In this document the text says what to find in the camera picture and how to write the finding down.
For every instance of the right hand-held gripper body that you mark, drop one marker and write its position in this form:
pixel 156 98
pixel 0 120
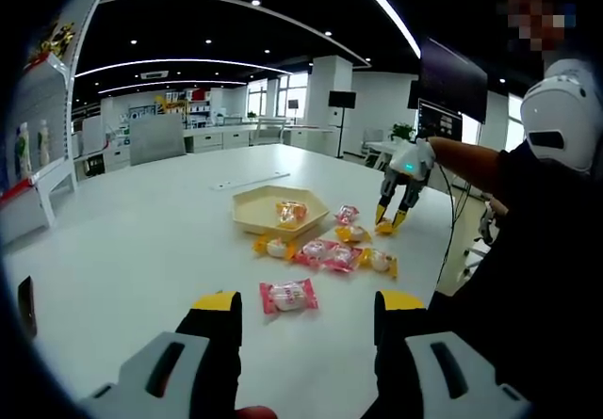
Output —
pixel 414 160

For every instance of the large black monitor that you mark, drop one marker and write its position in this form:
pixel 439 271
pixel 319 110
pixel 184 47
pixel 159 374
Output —
pixel 452 80

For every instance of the potted green plant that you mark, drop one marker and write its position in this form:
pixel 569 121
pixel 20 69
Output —
pixel 402 132

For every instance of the yellow wall decoration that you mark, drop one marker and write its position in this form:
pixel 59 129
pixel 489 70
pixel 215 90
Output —
pixel 172 103

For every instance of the white display shelf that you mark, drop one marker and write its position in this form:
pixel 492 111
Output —
pixel 52 174

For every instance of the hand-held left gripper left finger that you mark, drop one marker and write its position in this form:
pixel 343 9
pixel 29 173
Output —
pixel 165 376

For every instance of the black screen on stand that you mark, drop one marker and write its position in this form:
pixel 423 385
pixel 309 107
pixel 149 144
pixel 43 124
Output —
pixel 341 99

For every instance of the white drawer cabinet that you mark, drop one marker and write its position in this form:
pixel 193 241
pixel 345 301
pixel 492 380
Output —
pixel 207 141
pixel 235 137

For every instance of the white chest-worn device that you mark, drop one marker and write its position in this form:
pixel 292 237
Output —
pixel 558 117

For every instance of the grey mesh office chair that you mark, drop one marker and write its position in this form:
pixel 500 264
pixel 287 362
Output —
pixel 155 139

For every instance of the white green drink bottle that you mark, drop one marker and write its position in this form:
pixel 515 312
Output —
pixel 22 153

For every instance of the white desk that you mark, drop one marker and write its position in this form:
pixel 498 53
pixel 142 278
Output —
pixel 381 148

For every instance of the white power strip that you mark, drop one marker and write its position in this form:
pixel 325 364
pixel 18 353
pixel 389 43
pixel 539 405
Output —
pixel 249 181

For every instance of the black yellow snack bag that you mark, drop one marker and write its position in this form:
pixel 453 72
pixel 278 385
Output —
pixel 59 37

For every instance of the person's left hand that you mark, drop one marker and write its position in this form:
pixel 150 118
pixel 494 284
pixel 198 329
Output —
pixel 254 413

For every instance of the white swivel chair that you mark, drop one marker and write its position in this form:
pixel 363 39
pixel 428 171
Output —
pixel 487 221

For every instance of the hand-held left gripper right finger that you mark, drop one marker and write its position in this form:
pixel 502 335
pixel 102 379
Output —
pixel 447 376

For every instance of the small black screen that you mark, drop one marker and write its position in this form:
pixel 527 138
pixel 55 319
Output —
pixel 293 103

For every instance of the beige hexagonal bowl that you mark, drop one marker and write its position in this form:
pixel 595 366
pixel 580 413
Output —
pixel 252 212

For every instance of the white air purifier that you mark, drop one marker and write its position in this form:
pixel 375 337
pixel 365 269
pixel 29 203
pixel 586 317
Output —
pixel 335 127

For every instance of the white table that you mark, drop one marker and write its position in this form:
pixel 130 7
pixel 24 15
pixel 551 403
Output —
pixel 141 249

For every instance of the ceiling air conditioner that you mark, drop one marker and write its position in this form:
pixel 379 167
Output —
pixel 154 74

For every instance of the lit computer monitor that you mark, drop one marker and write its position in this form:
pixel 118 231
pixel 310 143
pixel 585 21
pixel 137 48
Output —
pixel 435 120

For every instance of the white shelf with boxes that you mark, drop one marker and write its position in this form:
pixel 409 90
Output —
pixel 193 106

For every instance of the white office chair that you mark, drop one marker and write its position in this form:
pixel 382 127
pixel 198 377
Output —
pixel 268 129

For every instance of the person in black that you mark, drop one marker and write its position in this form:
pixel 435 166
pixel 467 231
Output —
pixel 542 273

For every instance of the cream drink bottle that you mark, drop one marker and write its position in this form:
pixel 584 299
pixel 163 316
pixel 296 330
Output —
pixel 43 143

